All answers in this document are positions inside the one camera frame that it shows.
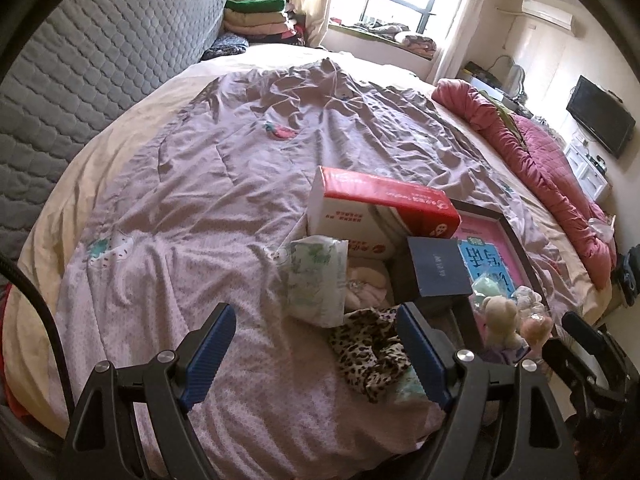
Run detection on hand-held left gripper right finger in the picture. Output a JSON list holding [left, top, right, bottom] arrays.
[[396, 302, 581, 480]]

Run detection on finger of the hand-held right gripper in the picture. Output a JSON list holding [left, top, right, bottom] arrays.
[[561, 311, 640, 402]]

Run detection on white fan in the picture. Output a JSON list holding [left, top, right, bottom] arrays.
[[504, 56, 529, 102]]

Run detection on cream plush toy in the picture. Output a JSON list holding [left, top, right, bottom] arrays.
[[481, 295, 527, 352]]

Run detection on black tray with pink bottom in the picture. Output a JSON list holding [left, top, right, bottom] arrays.
[[390, 200, 557, 357]]

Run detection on black television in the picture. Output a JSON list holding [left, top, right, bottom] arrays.
[[566, 75, 637, 160]]

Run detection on dark bag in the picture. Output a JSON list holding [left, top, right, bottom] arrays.
[[616, 244, 640, 307]]

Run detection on grey quilted headboard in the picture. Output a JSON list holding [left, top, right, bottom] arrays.
[[0, 0, 226, 266]]

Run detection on clothes on windowsill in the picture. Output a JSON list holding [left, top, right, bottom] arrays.
[[394, 29, 438, 58]]

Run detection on stack of folded blankets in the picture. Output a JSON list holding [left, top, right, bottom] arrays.
[[222, 0, 309, 44]]

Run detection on leopard print cloth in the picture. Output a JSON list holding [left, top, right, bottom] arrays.
[[327, 307, 417, 404]]

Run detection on red cloth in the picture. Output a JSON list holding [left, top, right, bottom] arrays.
[[0, 284, 27, 418]]

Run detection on white drawer cabinet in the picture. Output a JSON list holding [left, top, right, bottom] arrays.
[[563, 131, 612, 202]]

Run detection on peach plush toy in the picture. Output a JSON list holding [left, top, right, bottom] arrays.
[[519, 309, 554, 352]]

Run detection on white air conditioner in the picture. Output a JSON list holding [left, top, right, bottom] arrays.
[[520, 0, 577, 37]]

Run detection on pink quilt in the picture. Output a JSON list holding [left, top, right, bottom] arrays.
[[431, 79, 617, 289]]

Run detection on dark patterned pillow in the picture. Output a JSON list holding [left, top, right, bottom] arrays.
[[201, 32, 249, 62]]

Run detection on black cable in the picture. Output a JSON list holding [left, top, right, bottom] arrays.
[[0, 255, 72, 413]]

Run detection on red and white cardboard box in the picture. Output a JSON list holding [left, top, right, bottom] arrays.
[[306, 166, 462, 261]]

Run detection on beige curtain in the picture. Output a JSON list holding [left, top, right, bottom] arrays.
[[429, 0, 489, 84], [299, 0, 347, 52]]

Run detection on clear tissue pack green print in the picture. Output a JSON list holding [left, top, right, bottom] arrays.
[[286, 236, 350, 329]]

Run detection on navy blue box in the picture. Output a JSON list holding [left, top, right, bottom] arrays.
[[406, 236, 474, 299]]

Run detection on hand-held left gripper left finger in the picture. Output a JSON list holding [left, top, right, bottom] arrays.
[[60, 303, 238, 480]]

